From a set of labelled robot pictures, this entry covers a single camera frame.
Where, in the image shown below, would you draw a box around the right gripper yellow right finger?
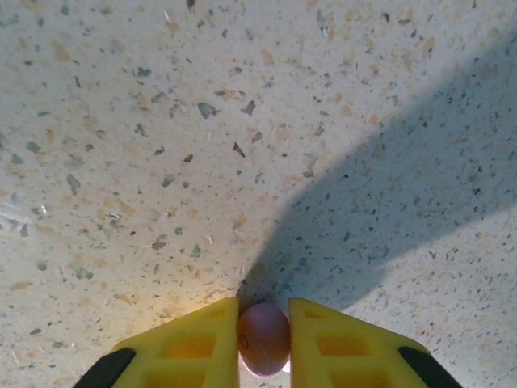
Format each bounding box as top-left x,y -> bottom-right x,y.
288,297 -> 464,388

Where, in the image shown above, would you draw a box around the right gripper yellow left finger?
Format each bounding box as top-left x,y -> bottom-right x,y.
72,297 -> 240,388

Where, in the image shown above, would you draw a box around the purple wireless earbud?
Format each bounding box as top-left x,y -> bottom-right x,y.
238,302 -> 291,377

